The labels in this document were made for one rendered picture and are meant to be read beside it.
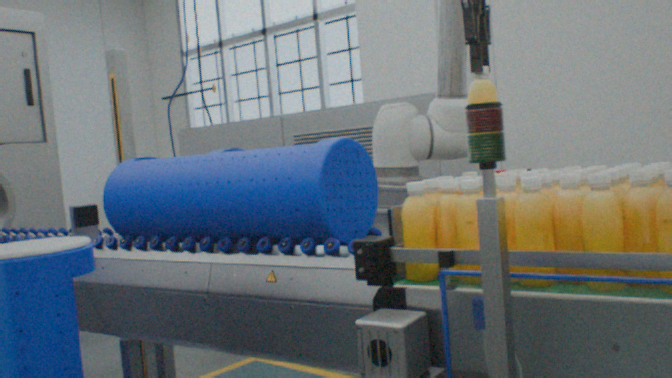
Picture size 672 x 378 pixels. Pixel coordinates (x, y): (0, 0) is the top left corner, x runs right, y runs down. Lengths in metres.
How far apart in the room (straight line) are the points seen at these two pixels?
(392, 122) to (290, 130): 1.73
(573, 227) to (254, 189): 0.82
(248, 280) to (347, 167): 0.41
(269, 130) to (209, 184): 2.15
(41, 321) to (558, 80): 3.41
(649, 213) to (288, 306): 0.90
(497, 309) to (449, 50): 1.25
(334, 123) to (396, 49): 1.12
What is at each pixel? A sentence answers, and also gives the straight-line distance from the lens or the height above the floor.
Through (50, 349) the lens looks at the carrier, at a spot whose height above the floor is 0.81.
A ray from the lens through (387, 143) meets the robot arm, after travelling 2.16.
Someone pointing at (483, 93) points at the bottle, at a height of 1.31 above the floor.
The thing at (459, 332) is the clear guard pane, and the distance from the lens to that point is 1.31.
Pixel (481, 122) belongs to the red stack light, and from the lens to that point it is 1.10.
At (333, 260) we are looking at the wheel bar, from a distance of 1.63.
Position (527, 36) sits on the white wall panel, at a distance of 4.39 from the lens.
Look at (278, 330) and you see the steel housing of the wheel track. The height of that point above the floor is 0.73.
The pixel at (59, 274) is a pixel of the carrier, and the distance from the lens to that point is 1.61.
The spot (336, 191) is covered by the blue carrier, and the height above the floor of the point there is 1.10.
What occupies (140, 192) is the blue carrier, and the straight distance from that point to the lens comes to 2.07.
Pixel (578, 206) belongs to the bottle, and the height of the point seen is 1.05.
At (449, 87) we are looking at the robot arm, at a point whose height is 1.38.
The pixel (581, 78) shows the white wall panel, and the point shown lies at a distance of 4.23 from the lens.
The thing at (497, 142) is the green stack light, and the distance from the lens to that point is 1.10.
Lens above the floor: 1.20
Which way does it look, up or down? 3 degrees down
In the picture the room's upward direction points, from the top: 5 degrees counter-clockwise
